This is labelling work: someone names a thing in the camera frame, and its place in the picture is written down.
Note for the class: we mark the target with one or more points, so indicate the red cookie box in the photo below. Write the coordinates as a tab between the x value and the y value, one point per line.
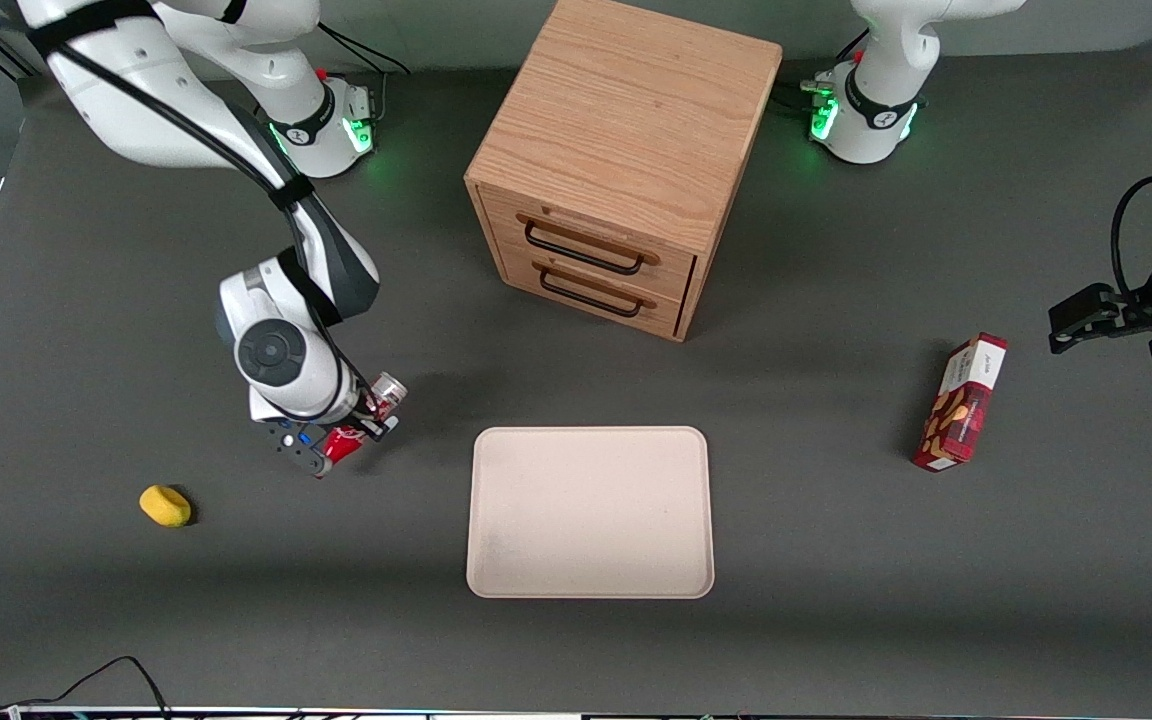
961	405

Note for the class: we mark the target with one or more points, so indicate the wooden drawer cabinet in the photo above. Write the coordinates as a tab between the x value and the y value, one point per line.
626	110

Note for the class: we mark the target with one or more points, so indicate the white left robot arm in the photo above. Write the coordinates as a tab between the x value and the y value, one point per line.
881	90

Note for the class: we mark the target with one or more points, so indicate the beige rectangular tray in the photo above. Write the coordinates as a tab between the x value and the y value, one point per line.
591	515

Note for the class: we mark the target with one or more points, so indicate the narrow wooden drawer front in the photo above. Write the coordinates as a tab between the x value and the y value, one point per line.
521	272

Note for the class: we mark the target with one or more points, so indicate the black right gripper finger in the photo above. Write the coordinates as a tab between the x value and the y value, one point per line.
381	428

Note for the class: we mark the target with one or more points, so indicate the wide wooden drawer front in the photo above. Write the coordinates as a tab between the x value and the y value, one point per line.
676	270

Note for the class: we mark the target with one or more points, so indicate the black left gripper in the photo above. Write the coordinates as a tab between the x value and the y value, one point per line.
1139	305

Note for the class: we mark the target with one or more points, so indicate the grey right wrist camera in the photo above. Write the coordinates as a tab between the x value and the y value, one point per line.
294	455

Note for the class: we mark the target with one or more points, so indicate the yellow lemon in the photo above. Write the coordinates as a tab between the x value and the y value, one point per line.
165	506

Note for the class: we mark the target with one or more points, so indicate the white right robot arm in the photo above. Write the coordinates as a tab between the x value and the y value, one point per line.
136	100

